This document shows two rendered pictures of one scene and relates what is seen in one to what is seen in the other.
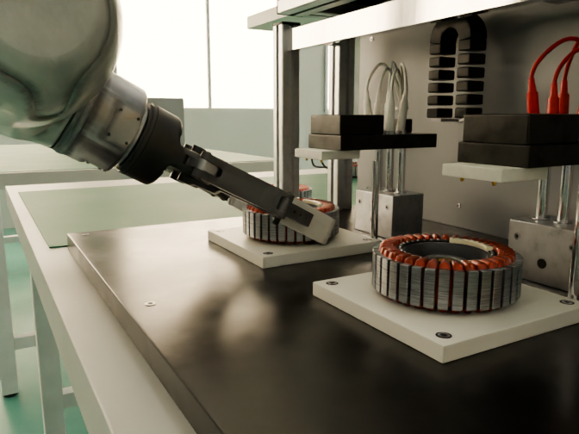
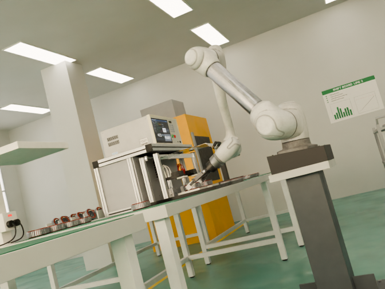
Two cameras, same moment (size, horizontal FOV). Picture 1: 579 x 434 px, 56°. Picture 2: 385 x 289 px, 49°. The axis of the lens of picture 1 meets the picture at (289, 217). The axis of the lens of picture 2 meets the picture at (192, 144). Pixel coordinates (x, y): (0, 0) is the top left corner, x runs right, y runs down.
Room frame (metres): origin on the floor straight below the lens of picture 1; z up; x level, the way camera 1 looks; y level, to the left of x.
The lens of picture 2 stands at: (2.30, 2.10, 0.77)
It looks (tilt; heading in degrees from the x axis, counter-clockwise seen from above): 6 degrees up; 230
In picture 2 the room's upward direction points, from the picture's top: 15 degrees counter-clockwise
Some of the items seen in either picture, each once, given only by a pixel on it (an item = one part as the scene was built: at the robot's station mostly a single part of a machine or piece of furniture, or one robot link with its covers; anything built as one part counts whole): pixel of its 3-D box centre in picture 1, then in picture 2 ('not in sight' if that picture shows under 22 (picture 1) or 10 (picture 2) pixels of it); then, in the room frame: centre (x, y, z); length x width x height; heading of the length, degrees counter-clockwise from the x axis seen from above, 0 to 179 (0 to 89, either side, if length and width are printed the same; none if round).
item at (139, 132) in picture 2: not in sight; (142, 138); (0.66, -0.35, 1.22); 0.44 x 0.39 x 0.20; 30
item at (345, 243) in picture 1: (290, 239); (192, 190); (0.62, 0.00, 0.78); 0.15 x 0.15 x 0.01; 30
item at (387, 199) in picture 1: (388, 211); (172, 192); (0.69, -0.13, 0.80); 0.08 x 0.05 x 0.06; 30
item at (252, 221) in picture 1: (290, 219); (192, 186); (0.62, 0.00, 0.80); 0.11 x 0.11 x 0.04
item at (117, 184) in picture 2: not in sight; (118, 188); (1.00, -0.25, 0.91); 0.28 x 0.03 x 0.32; 120
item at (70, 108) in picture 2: not in sight; (83, 163); (-0.67, -4.19, 1.65); 0.50 x 0.45 x 3.30; 120
